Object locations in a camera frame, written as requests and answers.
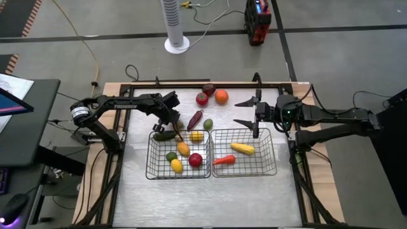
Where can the dark red round vegetable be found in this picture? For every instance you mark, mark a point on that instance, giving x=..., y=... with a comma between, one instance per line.
x=209, y=89

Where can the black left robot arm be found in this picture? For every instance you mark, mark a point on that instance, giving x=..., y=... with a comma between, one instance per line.
x=127, y=103

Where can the glossy white table sheet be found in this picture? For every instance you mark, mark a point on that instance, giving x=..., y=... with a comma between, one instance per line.
x=206, y=203

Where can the red tomato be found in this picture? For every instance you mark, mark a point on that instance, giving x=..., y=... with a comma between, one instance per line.
x=202, y=99

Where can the black frame hook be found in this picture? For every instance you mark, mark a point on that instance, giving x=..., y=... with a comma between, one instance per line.
x=257, y=79
x=156, y=80

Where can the white tower fan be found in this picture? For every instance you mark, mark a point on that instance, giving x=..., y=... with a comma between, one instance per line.
x=173, y=22

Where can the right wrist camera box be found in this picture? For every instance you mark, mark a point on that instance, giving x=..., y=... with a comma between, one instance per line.
x=263, y=109

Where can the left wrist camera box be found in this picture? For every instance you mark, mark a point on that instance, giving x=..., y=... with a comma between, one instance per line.
x=159, y=128

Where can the large black box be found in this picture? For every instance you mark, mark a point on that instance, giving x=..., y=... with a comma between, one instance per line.
x=389, y=149

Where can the black mat orange striped edge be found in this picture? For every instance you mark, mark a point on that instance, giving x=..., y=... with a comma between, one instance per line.
x=16, y=16
x=6, y=63

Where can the black desk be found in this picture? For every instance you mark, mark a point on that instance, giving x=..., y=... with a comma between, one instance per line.
x=25, y=133

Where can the orange carrot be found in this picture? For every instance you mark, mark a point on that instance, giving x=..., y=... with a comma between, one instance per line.
x=224, y=160

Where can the black computer mouse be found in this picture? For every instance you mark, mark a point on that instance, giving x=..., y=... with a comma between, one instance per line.
x=12, y=208

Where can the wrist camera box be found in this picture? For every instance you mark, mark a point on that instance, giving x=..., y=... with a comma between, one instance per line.
x=159, y=128
x=263, y=109

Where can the black keyboard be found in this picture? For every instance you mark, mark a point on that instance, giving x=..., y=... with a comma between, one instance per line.
x=3, y=181

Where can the black metal table frame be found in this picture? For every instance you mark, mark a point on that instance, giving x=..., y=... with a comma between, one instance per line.
x=190, y=86

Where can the tilted display screen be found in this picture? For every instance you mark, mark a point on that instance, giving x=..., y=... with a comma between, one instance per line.
x=12, y=103

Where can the beige garlic bulb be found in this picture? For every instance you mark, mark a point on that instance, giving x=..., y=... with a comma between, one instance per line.
x=178, y=138

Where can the white paper sheet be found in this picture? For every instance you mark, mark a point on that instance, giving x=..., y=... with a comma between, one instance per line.
x=16, y=86

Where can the red fruit with green leaves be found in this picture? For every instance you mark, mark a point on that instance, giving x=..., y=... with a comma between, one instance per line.
x=195, y=160

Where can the red and black toolbox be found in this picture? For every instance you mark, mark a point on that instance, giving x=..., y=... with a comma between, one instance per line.
x=257, y=20

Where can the yellow corn cob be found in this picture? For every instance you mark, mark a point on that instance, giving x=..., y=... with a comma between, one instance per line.
x=242, y=148

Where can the yellow bell pepper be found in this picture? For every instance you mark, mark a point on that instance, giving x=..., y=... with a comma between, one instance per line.
x=196, y=136

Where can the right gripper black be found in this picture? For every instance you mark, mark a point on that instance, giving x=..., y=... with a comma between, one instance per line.
x=265, y=111

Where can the green lime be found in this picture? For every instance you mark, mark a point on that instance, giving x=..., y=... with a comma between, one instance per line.
x=171, y=156

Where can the yellow lemon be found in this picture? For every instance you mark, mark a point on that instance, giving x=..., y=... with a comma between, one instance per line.
x=176, y=165

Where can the yellow-orange mango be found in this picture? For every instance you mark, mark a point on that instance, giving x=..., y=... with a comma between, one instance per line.
x=183, y=148

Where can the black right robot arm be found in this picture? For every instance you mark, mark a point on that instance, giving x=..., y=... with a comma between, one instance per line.
x=337, y=116

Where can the orange fruit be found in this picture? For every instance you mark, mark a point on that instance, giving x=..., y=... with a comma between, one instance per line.
x=221, y=96

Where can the dark green cucumber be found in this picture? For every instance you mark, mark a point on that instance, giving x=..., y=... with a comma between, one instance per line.
x=164, y=136

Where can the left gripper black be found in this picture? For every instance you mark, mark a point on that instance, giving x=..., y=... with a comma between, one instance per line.
x=168, y=105

